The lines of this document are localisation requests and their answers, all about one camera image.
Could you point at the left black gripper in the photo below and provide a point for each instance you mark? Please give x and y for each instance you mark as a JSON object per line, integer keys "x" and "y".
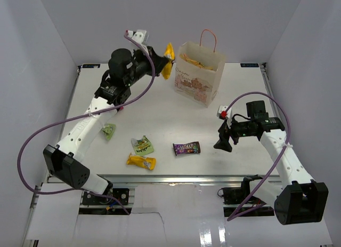
{"x": 159, "y": 62}

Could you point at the purple brown candy packet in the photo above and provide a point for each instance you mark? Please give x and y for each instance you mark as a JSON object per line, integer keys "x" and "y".
{"x": 188, "y": 148}

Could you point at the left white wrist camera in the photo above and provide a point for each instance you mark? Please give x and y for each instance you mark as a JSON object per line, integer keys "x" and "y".
{"x": 139, "y": 36}

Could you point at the light green snack packet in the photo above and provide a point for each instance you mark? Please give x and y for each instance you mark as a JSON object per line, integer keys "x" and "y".
{"x": 108, "y": 130}

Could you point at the aluminium table frame rail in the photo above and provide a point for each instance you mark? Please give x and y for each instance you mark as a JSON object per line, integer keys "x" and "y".
{"x": 172, "y": 179}

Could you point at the right blue corner label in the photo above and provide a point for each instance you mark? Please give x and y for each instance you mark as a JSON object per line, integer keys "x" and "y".
{"x": 249, "y": 65}

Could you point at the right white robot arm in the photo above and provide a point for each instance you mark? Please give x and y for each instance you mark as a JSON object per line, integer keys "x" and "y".
{"x": 300, "y": 199}

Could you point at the blue corner label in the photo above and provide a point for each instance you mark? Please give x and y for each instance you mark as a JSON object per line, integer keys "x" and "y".
{"x": 249, "y": 65}
{"x": 89, "y": 65}

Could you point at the left blue corner label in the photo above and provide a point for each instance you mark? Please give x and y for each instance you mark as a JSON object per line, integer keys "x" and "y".
{"x": 89, "y": 65}

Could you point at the large tan chips bag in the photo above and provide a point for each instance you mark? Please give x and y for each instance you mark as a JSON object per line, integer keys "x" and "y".
{"x": 195, "y": 62}

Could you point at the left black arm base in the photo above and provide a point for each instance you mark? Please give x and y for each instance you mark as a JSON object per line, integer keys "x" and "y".
{"x": 121, "y": 194}

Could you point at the green white snack pouch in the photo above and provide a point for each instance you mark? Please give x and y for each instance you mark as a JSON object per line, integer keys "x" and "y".
{"x": 143, "y": 146}

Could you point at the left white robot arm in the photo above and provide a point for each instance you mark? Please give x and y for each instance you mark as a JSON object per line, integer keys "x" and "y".
{"x": 64, "y": 160}

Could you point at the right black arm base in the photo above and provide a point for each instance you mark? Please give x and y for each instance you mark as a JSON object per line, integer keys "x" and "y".
{"x": 233, "y": 196}

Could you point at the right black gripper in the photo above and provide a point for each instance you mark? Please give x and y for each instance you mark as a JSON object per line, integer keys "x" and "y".
{"x": 223, "y": 143}

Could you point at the cream paper bag orange handles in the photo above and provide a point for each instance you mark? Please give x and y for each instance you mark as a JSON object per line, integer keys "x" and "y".
{"x": 199, "y": 85}

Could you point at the yellow snack bar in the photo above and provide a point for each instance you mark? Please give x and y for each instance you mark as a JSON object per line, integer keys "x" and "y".
{"x": 170, "y": 55}
{"x": 147, "y": 163}

